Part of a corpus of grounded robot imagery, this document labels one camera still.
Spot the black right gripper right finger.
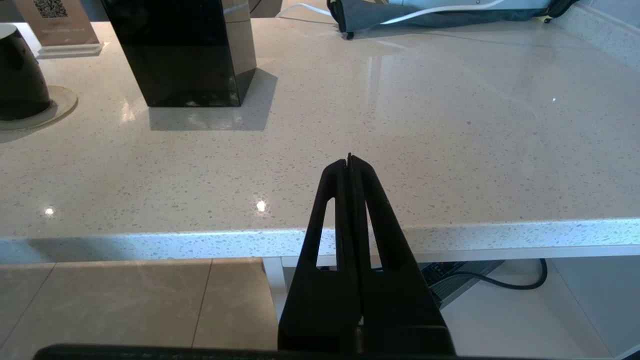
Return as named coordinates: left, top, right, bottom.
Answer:
left=349, top=154, right=457, bottom=354

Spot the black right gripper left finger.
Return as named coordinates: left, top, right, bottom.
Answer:
left=278, top=158, right=362, bottom=352

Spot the grey floor device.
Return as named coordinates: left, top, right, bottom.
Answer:
left=420, top=260, right=506, bottom=308

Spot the black tissue box white lid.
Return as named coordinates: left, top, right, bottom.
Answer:
left=100, top=0, right=258, bottom=108

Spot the dark grey fabric pouch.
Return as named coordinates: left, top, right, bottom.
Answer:
left=327, top=0, right=581, bottom=40

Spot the clear glass coaster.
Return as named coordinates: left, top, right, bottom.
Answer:
left=0, top=85, right=79, bottom=132

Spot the QR code sign stand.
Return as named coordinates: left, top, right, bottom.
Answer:
left=12, top=0, right=105, bottom=60

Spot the black mug white inside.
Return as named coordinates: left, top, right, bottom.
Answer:
left=0, top=24, right=52, bottom=122

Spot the black floor cable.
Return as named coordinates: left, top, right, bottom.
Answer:
left=425, top=257, right=549, bottom=291

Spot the white cable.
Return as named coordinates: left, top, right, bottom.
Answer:
left=275, top=0, right=506, bottom=26

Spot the black power cord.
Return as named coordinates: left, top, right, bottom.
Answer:
left=545, top=0, right=581, bottom=24

